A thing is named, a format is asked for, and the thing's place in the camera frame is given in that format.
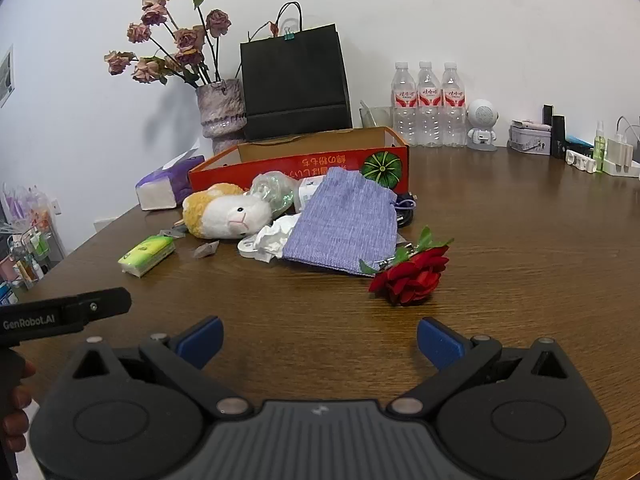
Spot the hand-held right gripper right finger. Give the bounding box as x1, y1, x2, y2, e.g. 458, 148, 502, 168
387, 317, 571, 418

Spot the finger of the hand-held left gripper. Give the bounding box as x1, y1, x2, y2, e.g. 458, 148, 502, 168
75, 288, 132, 324

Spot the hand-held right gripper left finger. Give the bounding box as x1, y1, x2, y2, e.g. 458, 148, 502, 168
71, 316, 253, 418

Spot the green tissue packet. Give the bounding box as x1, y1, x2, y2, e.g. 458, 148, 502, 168
118, 235, 177, 278

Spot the red artificial rose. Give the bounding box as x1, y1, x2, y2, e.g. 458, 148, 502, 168
359, 226, 455, 307

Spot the white tissue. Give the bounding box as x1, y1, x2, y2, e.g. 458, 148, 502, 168
252, 212, 303, 263

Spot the yellow white plush sheep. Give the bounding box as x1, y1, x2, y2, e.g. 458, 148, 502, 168
182, 183, 273, 240

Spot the black usb cable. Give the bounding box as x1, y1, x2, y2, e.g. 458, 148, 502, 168
395, 192, 418, 228

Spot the purple fabric pouch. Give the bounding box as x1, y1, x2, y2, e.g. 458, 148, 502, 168
282, 166, 398, 277

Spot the iridescent clear plastic bag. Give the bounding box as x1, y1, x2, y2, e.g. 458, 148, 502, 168
248, 171, 301, 211

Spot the white translucent plastic container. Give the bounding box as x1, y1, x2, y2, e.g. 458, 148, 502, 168
295, 176, 326, 213

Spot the red cardboard box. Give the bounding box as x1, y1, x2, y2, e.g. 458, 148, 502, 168
188, 126, 410, 206

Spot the person's left hand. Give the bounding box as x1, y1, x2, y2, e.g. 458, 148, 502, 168
0, 359, 37, 453

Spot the cluttered cosmetics rack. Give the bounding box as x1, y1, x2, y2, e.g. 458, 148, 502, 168
0, 182, 66, 306

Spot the purple tissue box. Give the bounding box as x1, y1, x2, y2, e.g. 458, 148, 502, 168
135, 142, 206, 211

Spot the purple grey ceramic vase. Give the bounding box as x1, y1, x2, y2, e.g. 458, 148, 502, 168
195, 78, 247, 156

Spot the white printed tin box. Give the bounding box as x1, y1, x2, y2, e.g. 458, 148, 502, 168
509, 127, 552, 155

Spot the small white plastic holder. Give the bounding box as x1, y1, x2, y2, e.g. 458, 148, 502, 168
566, 150, 598, 173

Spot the white robot figure speaker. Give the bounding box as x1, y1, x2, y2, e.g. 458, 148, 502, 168
466, 99, 499, 152

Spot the clear glass cup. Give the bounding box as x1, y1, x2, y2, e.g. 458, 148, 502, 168
359, 100, 393, 128

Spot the tall black box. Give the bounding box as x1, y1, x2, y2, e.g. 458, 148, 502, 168
551, 116, 567, 157

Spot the green spray bottle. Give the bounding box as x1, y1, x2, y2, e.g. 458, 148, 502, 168
593, 121, 607, 173

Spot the white tray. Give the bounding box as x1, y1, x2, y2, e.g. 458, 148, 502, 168
602, 157, 640, 179

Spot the white charger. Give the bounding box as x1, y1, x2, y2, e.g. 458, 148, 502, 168
606, 116, 639, 168

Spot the black paper bag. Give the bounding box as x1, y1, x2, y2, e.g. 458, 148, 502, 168
240, 1, 353, 142

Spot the bunch of dried roses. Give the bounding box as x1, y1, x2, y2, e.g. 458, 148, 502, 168
104, 0, 232, 88

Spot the wall paper sheet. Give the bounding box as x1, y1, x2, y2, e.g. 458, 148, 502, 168
0, 45, 15, 108

